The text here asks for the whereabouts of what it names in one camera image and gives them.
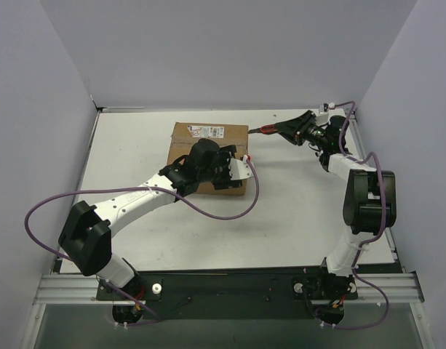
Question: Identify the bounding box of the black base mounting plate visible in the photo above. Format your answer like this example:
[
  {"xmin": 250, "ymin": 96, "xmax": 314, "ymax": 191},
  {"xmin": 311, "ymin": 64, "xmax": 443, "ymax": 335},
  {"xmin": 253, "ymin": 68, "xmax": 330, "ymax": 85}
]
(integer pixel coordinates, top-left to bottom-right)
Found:
[{"xmin": 96, "ymin": 266, "xmax": 358, "ymax": 320}]

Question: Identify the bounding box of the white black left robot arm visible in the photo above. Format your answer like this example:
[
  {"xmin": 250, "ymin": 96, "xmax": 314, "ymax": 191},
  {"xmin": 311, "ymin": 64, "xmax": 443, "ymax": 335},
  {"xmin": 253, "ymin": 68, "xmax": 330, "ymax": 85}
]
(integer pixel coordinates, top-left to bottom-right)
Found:
[{"xmin": 58, "ymin": 138, "xmax": 253, "ymax": 300}]

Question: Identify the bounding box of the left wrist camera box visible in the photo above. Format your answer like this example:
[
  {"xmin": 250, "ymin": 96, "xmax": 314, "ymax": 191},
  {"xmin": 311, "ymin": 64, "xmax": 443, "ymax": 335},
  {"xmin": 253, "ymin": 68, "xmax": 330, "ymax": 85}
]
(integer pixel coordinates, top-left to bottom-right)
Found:
[{"xmin": 228, "ymin": 155, "xmax": 253, "ymax": 181}]

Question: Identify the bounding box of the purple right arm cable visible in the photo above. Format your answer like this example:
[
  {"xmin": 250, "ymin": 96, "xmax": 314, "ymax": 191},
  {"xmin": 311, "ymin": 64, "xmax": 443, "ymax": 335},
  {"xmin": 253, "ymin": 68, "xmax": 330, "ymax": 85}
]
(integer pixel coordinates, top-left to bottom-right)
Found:
[{"xmin": 327, "ymin": 100, "xmax": 391, "ymax": 330}]

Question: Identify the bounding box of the red black utility knife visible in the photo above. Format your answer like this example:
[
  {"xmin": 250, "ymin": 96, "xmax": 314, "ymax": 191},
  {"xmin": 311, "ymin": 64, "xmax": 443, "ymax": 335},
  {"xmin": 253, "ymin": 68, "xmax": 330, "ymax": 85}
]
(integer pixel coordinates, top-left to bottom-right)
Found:
[{"xmin": 247, "ymin": 124, "xmax": 279, "ymax": 135}]

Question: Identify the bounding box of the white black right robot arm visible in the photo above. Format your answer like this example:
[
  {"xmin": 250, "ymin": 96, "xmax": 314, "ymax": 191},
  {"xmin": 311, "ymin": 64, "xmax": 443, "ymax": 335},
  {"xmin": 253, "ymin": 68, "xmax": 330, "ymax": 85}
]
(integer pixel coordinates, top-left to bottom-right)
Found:
[{"xmin": 272, "ymin": 111, "xmax": 397, "ymax": 277}]

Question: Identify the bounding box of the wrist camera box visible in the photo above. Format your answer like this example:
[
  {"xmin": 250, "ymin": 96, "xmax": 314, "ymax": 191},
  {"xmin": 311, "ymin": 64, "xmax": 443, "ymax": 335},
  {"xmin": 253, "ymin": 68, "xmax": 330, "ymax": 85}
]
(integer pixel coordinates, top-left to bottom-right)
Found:
[
  {"xmin": 316, "ymin": 103, "xmax": 335, "ymax": 126},
  {"xmin": 228, "ymin": 155, "xmax": 253, "ymax": 181}
]

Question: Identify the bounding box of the aluminium front frame rail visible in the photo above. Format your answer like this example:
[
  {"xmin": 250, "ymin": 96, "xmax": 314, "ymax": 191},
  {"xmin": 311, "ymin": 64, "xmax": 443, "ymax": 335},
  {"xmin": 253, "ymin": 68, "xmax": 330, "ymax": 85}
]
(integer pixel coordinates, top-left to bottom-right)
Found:
[{"xmin": 34, "ymin": 273, "xmax": 424, "ymax": 305}]

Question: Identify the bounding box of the brown cardboard express box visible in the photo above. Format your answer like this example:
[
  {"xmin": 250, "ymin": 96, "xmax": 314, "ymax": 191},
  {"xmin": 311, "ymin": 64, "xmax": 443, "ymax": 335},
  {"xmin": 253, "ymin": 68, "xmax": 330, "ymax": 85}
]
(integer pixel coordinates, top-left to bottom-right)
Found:
[{"xmin": 167, "ymin": 122, "xmax": 249, "ymax": 196}]

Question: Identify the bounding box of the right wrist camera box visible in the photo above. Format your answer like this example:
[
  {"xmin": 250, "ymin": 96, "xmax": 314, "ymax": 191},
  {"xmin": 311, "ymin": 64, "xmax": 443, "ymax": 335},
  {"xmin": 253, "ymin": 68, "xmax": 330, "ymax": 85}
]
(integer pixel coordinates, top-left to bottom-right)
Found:
[{"xmin": 316, "ymin": 103, "xmax": 335, "ymax": 126}]

